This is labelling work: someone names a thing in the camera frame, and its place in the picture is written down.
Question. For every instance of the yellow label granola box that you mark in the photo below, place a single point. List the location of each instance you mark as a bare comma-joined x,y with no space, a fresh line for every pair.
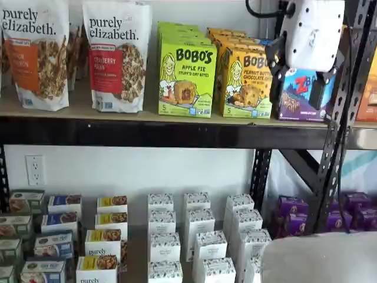
103,244
97,269
112,203
111,222

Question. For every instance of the black metal shelving unit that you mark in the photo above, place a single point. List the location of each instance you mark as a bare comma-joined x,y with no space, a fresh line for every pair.
147,132
359,138

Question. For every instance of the white patterned pantry box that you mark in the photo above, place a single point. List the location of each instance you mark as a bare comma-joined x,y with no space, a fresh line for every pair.
201,222
214,271
252,271
247,221
196,201
165,272
160,202
209,246
165,247
254,244
162,222
240,202

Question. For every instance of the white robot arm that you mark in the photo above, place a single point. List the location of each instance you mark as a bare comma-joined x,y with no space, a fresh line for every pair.
318,259

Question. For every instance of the purple snack box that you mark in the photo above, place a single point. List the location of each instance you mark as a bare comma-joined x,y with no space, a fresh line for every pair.
368,219
296,225
356,199
338,221
293,206

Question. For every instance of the blue oatmeal box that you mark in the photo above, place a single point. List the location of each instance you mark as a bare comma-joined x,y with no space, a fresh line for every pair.
64,203
42,272
60,222
54,246

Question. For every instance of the green Bobo's apple pie box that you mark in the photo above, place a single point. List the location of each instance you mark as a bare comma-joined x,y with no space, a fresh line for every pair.
188,39
188,82
176,26

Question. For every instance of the red label granola bag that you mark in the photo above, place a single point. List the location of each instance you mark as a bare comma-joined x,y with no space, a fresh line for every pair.
117,59

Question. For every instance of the white granola bag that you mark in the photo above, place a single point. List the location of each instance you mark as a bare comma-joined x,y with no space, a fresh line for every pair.
77,53

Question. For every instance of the blue purple ZBar box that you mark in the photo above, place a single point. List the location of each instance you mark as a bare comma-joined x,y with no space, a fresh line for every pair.
265,42
297,97

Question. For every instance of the white wall outlet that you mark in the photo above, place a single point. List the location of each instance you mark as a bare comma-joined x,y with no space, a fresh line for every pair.
34,170

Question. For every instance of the orange snack box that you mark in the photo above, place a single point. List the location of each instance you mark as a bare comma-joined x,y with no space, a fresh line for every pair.
368,88

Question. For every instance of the yellow Bobo's peanut butter box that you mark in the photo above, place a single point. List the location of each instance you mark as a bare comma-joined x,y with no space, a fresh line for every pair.
247,88
226,32
235,44

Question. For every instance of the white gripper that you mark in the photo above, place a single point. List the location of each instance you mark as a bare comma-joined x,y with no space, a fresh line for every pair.
312,32

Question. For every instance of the green oatmeal box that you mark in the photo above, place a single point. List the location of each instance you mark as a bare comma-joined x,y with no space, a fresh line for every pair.
26,202
6,274
10,250
16,225

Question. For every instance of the orange label granola bag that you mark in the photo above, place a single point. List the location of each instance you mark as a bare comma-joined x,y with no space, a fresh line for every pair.
35,59

